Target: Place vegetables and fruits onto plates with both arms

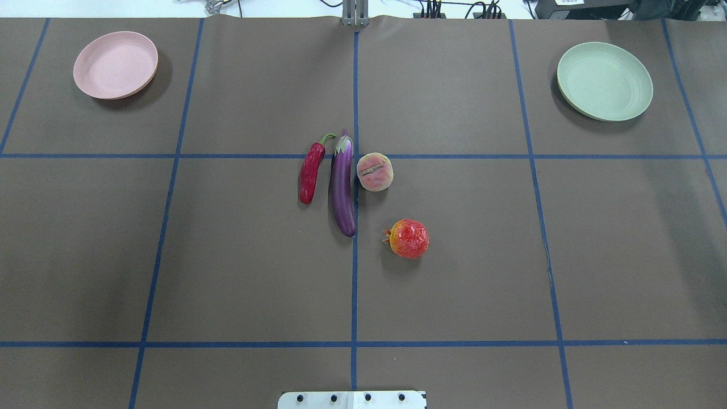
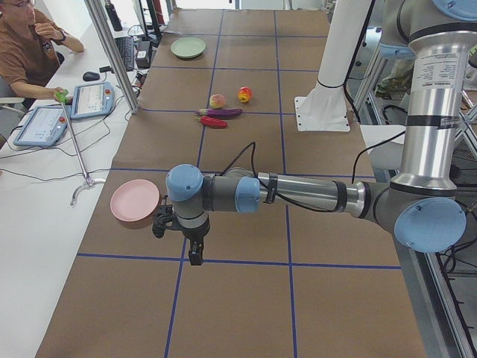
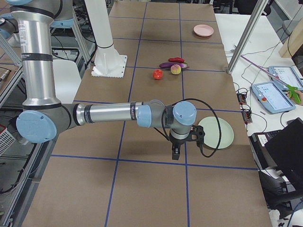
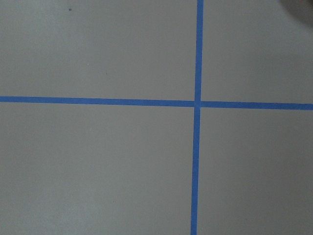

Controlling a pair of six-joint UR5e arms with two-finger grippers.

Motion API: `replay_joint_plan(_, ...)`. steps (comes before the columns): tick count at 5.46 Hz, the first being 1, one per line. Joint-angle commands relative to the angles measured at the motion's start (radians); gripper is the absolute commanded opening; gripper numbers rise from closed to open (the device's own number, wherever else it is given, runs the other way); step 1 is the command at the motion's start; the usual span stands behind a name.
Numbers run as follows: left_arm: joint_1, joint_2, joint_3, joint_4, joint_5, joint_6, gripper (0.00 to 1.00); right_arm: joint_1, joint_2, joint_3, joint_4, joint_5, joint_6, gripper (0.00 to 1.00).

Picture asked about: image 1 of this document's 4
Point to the purple eggplant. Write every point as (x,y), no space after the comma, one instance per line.
(341,186)

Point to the peach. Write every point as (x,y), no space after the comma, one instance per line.
(374,172)

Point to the red pomegranate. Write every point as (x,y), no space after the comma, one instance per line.
(407,238)

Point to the red chili pepper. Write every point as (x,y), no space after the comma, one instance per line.
(310,169)

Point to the green plate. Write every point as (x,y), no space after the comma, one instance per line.
(604,82)

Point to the pink plate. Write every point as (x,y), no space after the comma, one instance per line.
(116,65)

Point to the aluminium camera post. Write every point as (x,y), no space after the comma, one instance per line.
(355,13)

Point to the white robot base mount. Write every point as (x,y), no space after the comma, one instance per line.
(354,399)

